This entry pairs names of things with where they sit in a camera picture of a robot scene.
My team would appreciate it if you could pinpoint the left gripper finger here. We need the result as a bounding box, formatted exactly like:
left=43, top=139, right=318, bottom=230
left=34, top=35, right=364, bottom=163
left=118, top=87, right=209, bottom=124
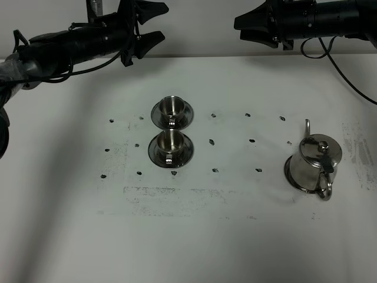
left=135, top=31, right=165, bottom=58
left=135, top=1, right=169, bottom=25

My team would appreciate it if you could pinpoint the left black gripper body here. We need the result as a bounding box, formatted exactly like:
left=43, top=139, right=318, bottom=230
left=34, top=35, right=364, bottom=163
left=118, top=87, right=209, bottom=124
left=117, top=0, right=137, bottom=67

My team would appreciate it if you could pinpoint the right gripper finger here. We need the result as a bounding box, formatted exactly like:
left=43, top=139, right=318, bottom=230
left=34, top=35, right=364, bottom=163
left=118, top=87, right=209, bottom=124
left=234, top=2, right=269, bottom=30
left=240, top=30, right=279, bottom=48

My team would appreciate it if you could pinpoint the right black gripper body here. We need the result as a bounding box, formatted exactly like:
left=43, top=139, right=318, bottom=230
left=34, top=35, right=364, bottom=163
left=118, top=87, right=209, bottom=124
left=266, top=0, right=294, bottom=50

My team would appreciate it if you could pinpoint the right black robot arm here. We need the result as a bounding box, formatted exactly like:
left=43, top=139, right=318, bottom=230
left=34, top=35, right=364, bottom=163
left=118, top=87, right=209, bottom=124
left=234, top=0, right=376, bottom=51

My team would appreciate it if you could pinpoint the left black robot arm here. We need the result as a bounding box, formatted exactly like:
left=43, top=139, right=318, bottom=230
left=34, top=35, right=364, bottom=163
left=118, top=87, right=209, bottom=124
left=1, top=1, right=169, bottom=107

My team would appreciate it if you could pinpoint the far stainless steel teacup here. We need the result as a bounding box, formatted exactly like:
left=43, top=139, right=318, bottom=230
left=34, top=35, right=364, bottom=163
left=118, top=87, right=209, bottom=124
left=158, top=96, right=186, bottom=129

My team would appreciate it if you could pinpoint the stainless steel teacup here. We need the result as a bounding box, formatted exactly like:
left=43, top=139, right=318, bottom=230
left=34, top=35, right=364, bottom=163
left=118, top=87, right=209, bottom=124
left=158, top=96, right=186, bottom=129
left=156, top=129, right=184, bottom=165

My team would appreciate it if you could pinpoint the far stainless steel saucer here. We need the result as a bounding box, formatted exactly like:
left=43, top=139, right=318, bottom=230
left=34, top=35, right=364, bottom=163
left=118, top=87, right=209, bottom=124
left=151, top=101, right=194, bottom=130

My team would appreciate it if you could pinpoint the near stainless steel teacup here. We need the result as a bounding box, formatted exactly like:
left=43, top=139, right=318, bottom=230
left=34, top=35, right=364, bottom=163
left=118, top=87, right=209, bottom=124
left=156, top=129, right=184, bottom=165

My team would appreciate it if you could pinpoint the near stainless steel saucer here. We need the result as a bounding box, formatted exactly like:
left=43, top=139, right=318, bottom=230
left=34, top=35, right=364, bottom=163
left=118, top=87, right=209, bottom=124
left=148, top=134, right=194, bottom=169

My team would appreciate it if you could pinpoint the teapot stainless steel saucer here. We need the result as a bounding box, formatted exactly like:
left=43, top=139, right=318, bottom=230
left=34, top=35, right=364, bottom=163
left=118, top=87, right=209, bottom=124
left=284, top=156, right=316, bottom=195

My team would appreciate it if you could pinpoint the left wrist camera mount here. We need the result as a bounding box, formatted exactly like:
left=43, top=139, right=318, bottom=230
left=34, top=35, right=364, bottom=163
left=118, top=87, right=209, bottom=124
left=86, top=0, right=103, bottom=23

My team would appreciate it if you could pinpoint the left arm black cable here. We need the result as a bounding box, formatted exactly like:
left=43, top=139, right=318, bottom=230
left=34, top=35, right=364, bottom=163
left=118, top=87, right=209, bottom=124
left=13, top=29, right=130, bottom=84

